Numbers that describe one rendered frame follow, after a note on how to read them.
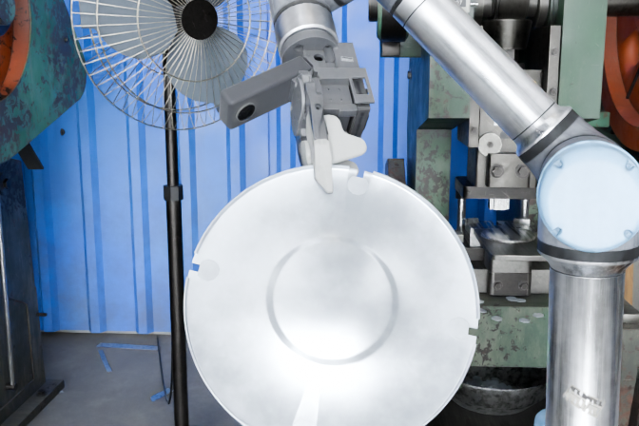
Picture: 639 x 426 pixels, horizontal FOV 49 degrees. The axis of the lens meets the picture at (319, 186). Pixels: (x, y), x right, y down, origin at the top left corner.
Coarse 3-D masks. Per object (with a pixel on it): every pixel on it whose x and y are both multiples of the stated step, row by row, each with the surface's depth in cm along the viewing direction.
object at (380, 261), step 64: (256, 192) 73; (320, 192) 74; (384, 192) 74; (256, 256) 71; (320, 256) 70; (384, 256) 71; (448, 256) 72; (192, 320) 68; (256, 320) 68; (320, 320) 68; (384, 320) 68; (448, 320) 69; (256, 384) 66; (320, 384) 66; (384, 384) 66; (448, 384) 67
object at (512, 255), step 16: (480, 240) 164; (496, 240) 162; (512, 240) 161; (528, 240) 162; (496, 256) 150; (512, 256) 150; (528, 256) 150; (496, 272) 163; (512, 272) 163; (528, 272) 163; (496, 288) 163; (512, 288) 164; (528, 288) 164
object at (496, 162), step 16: (480, 112) 167; (480, 128) 167; (496, 128) 167; (480, 144) 167; (496, 144) 167; (512, 144) 168; (480, 160) 169; (496, 160) 165; (512, 160) 165; (480, 176) 169; (496, 176) 166; (512, 176) 166; (528, 176) 166
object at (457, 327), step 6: (456, 318) 69; (450, 324) 69; (456, 324) 69; (462, 324) 69; (468, 324) 69; (450, 330) 69; (456, 330) 69; (462, 330) 69; (456, 336) 68; (462, 336) 68
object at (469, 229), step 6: (480, 222) 182; (486, 222) 182; (492, 222) 182; (498, 222) 182; (504, 222) 182; (510, 222) 182; (468, 228) 179; (474, 228) 175; (492, 228) 175; (516, 228) 175; (522, 228) 175; (528, 228) 175; (468, 234) 179; (468, 240) 179; (474, 240) 176
